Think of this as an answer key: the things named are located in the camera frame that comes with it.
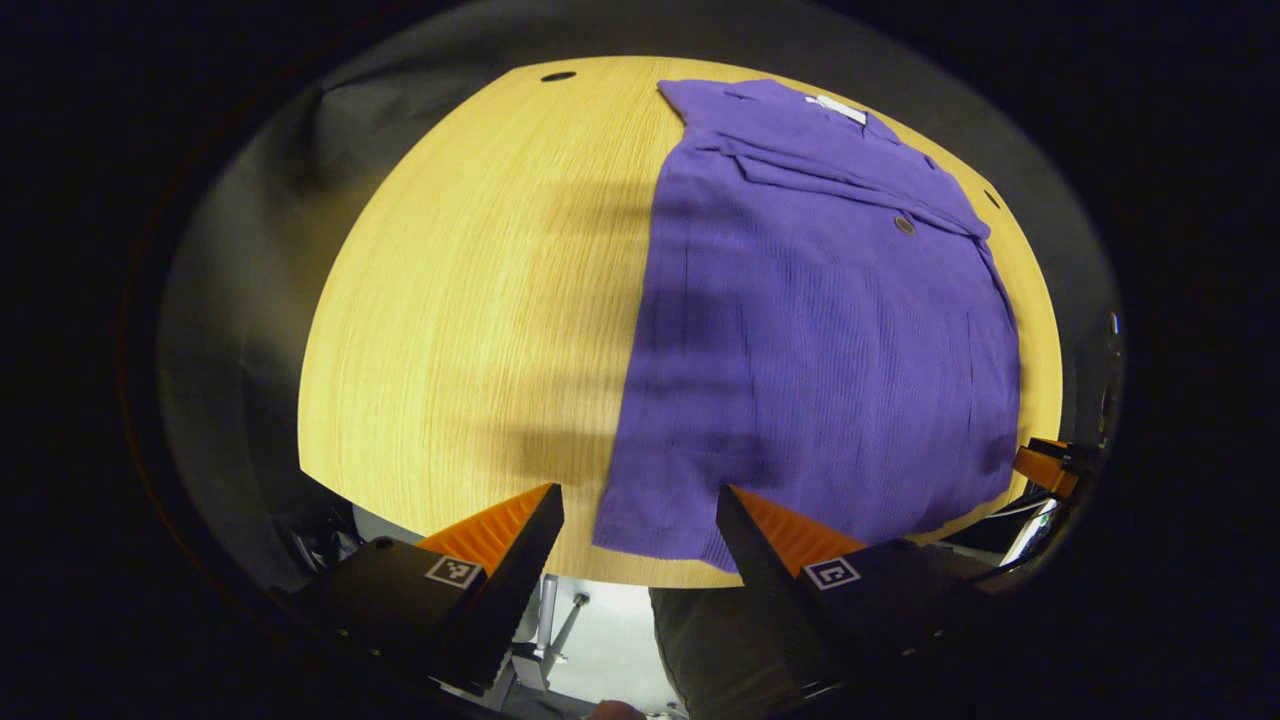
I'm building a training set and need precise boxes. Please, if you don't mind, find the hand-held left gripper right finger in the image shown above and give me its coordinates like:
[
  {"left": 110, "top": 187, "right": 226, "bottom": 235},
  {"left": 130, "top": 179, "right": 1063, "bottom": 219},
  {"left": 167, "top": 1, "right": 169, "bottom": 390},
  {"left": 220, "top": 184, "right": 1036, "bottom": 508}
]
[{"left": 715, "top": 485, "right": 996, "bottom": 701}]

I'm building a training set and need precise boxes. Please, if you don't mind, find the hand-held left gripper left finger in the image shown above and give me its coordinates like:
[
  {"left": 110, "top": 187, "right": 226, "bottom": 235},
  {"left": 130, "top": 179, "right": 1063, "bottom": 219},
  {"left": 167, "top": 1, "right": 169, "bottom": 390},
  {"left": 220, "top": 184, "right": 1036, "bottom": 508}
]
[{"left": 330, "top": 483, "right": 566, "bottom": 698}]

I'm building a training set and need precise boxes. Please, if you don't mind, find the purple shirt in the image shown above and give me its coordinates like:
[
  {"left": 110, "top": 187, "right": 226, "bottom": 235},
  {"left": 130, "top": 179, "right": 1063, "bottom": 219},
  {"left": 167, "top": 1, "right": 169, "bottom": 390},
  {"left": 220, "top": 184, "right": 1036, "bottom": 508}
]
[{"left": 592, "top": 78, "right": 1023, "bottom": 573}]

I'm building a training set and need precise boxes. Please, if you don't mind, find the metal table leg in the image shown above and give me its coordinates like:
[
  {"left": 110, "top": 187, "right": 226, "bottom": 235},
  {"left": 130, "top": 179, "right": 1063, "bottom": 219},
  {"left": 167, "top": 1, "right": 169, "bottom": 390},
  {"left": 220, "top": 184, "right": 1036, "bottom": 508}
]
[{"left": 510, "top": 573, "right": 593, "bottom": 701}]

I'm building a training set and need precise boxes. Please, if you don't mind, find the person's dark trouser leg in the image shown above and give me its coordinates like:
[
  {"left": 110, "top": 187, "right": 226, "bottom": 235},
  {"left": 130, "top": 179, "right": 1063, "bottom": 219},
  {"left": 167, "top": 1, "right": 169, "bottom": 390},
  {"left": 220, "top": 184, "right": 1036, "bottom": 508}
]
[{"left": 648, "top": 585, "right": 801, "bottom": 720}]

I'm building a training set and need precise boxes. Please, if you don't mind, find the black cable bundle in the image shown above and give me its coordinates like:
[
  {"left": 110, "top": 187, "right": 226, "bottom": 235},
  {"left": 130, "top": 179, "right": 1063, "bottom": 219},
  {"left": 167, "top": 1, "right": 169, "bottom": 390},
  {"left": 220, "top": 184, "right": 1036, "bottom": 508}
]
[{"left": 288, "top": 505, "right": 363, "bottom": 576}]

